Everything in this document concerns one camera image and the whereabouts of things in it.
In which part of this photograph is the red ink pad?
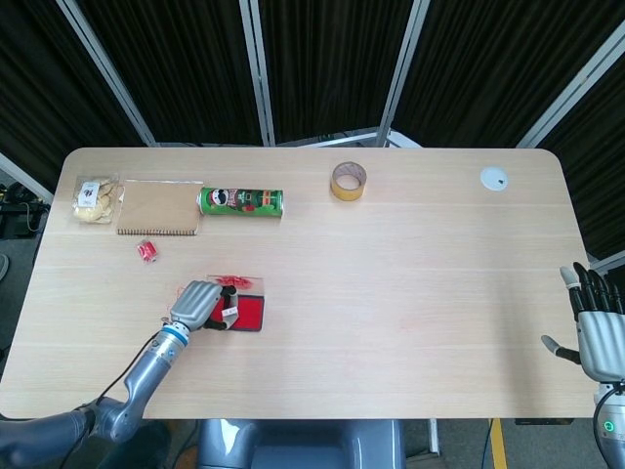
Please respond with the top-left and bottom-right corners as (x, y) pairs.
(229, 293), (269, 333)

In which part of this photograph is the brown spiral notebook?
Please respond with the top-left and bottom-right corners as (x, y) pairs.
(115, 179), (204, 238)

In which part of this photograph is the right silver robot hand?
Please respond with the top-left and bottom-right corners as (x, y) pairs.
(540, 262), (625, 383)

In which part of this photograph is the clear ink pad lid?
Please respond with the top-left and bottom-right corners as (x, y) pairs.
(207, 274), (268, 296)

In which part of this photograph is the green Pringles can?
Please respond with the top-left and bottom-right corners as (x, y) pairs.
(196, 187), (285, 220)

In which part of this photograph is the grey robot torso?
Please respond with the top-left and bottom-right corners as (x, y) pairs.
(194, 418), (406, 469)

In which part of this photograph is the white round cable grommet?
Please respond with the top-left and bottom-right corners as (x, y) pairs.
(479, 166), (510, 192)

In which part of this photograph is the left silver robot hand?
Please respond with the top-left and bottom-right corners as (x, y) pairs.
(168, 279), (241, 332)

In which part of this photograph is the yellow tape roll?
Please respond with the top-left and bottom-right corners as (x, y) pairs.
(330, 161), (369, 201)

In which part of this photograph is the small red wrapped candy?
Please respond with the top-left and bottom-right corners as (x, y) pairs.
(135, 238), (160, 263)

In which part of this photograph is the clear bag of chips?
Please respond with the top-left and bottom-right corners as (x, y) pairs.
(71, 173), (123, 226)

